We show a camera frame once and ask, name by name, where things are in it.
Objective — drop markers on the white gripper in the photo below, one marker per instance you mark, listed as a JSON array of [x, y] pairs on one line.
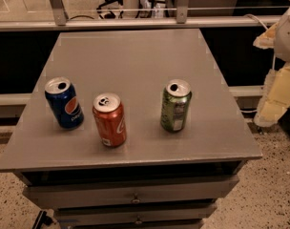
[[287, 37]]

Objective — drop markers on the red coke can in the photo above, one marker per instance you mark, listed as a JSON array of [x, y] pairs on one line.
[[108, 113]]

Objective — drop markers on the green soda can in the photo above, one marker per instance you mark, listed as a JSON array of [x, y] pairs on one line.
[[176, 99]]

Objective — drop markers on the blue pepsi can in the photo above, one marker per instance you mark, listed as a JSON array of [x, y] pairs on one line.
[[61, 96]]

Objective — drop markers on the top grey drawer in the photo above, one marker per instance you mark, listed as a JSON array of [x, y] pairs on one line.
[[122, 192]]

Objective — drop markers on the grey drawer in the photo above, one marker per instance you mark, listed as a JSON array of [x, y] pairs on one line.
[[128, 214], [122, 192]]

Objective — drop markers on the grey drawer cabinet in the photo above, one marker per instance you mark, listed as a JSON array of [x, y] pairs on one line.
[[135, 65]]

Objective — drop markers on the top drawer knob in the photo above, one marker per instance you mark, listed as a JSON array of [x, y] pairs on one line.
[[136, 199]]

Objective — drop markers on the drawer knob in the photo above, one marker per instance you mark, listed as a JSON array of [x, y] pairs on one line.
[[136, 199], [138, 221]]

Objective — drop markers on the horizontal metal rail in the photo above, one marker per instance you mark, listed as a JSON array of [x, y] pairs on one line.
[[143, 24]]

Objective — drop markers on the right metal rail bracket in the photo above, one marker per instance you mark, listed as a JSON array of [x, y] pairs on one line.
[[181, 10]]

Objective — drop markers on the metal rail bracket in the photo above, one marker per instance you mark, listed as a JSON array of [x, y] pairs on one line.
[[181, 10], [59, 13]]

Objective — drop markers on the left metal rail bracket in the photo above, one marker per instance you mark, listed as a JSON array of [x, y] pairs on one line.
[[59, 13]]

